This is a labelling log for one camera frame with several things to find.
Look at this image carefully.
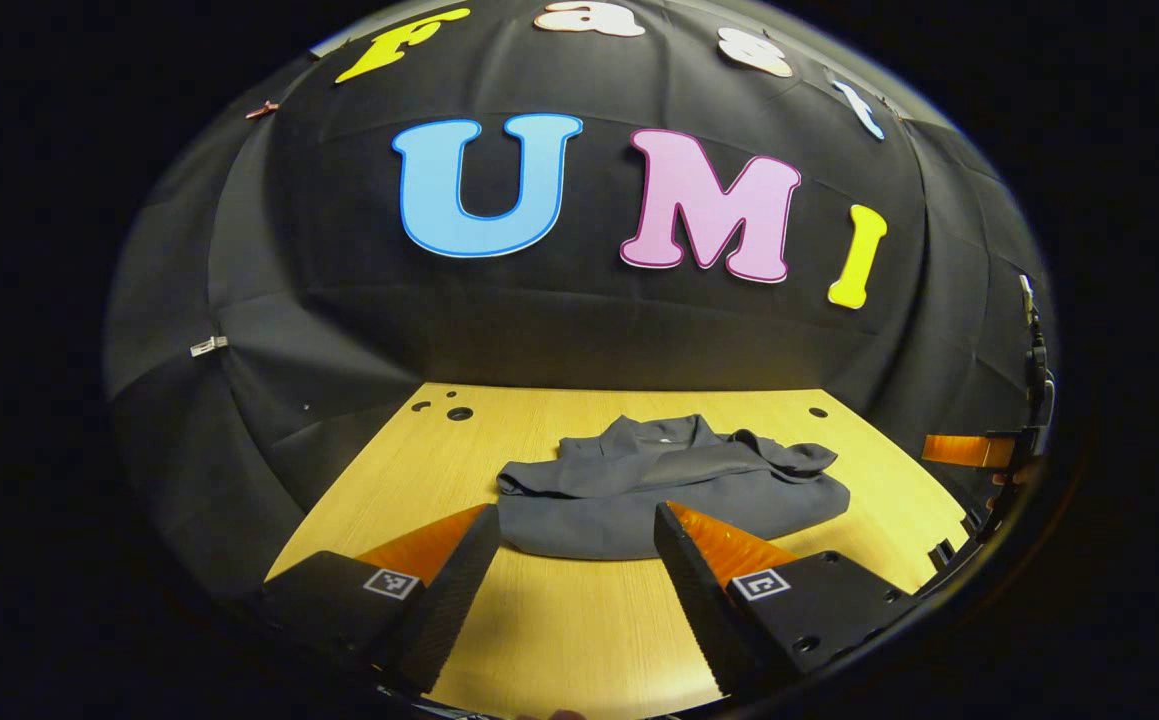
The black backdrop cloth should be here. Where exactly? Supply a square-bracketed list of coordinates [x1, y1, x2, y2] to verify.
[104, 0, 1055, 601]

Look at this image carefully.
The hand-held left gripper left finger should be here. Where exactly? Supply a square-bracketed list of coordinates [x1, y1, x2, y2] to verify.
[259, 503, 503, 696]

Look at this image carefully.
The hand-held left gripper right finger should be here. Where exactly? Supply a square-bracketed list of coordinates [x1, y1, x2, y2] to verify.
[652, 500, 922, 701]

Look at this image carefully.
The grey shirt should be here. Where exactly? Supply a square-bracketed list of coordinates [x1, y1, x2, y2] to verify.
[496, 413, 852, 561]

